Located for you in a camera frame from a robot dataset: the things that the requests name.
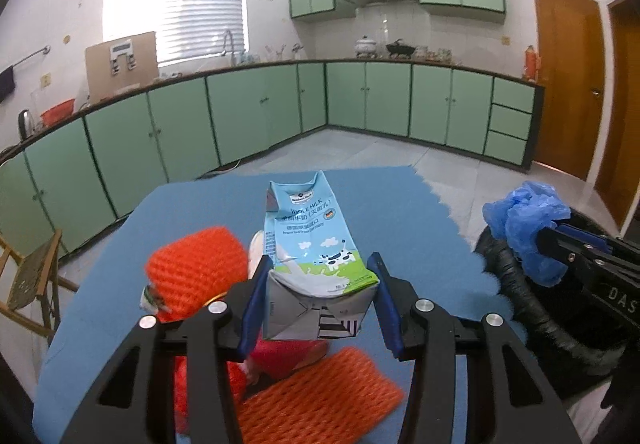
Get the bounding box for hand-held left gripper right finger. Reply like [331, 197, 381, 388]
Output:
[366, 251, 581, 444]

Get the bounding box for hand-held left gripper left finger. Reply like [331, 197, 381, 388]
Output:
[60, 254, 276, 444]

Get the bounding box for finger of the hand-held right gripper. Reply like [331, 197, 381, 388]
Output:
[556, 222, 640, 261]
[536, 227, 601, 275]

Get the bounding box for blue plastic bag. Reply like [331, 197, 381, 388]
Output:
[482, 181, 572, 287]

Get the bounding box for light blue milk carton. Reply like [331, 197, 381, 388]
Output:
[261, 170, 379, 341]

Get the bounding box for red plastic packet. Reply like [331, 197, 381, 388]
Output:
[174, 338, 331, 435]

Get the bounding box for orange foam net sleeve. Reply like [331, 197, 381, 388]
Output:
[235, 346, 406, 444]
[145, 225, 251, 322]

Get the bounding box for blue table cloth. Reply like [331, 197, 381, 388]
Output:
[32, 165, 531, 444]

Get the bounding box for brown wooden door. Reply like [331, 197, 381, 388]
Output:
[530, 0, 608, 181]

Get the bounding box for green base cabinets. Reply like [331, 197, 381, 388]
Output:
[0, 61, 546, 270]

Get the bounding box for wooden folding chair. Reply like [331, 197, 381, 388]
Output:
[0, 229, 78, 340]

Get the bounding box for row of glass jars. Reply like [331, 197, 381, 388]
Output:
[415, 46, 453, 63]

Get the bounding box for black wok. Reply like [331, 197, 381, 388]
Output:
[385, 39, 416, 60]

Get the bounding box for metal kitchen faucet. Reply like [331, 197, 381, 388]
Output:
[221, 30, 238, 67]

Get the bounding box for red plastic basin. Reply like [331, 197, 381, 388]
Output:
[40, 99, 78, 125]

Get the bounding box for brown cardboard box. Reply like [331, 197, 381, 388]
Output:
[85, 31, 160, 102]

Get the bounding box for dark towel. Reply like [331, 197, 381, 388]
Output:
[0, 66, 17, 100]

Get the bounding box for brown wooden door frame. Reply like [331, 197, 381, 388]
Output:
[592, 0, 640, 232]

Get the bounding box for metal towel rail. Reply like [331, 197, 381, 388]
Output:
[10, 45, 52, 70]

